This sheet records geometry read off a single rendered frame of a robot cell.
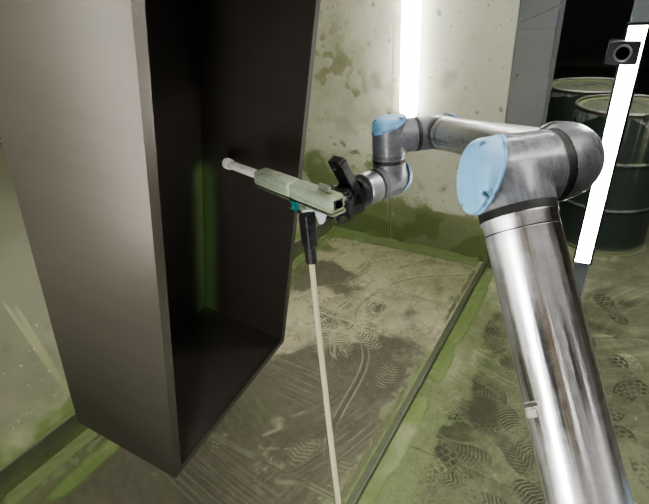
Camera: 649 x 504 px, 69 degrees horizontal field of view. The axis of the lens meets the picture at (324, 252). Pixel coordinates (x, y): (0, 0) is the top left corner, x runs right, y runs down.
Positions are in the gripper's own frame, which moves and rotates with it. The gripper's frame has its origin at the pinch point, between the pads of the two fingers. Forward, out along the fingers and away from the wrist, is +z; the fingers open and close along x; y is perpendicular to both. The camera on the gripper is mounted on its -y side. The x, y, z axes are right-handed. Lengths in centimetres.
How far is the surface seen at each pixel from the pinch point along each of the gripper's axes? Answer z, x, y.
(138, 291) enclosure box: 41.5, 0.6, 6.0
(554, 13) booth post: -177, 29, -33
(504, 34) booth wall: -171, 49, -25
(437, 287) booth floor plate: -133, 49, 105
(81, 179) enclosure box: 44.5, 6.0, -16.6
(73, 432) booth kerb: 56, 85, 105
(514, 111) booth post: -175, 40, 12
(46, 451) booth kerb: 67, 82, 104
